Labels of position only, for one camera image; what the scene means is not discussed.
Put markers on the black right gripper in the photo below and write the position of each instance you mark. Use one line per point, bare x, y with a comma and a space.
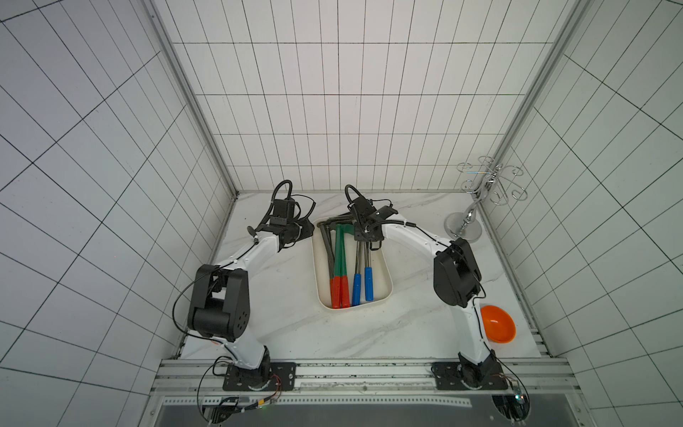
367, 231

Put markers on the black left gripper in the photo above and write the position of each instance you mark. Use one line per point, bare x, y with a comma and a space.
308, 231

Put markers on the grey speckled hoe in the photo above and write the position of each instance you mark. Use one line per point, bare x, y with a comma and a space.
326, 229

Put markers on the chrome hoe blue handle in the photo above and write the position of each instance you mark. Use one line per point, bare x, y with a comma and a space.
357, 280
369, 282

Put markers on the green hoe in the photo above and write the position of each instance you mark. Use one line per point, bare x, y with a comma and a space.
346, 300
336, 281

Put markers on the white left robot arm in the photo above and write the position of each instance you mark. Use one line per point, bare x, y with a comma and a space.
220, 307

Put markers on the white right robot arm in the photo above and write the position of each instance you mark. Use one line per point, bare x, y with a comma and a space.
456, 279

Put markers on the cream plastic storage box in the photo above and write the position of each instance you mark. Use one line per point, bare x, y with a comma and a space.
382, 281

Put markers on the chrome cup rack stand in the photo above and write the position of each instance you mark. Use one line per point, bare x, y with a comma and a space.
489, 181

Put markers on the orange plastic bowl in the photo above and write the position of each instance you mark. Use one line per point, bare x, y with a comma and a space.
498, 324

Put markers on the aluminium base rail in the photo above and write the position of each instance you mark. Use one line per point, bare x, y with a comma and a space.
354, 381

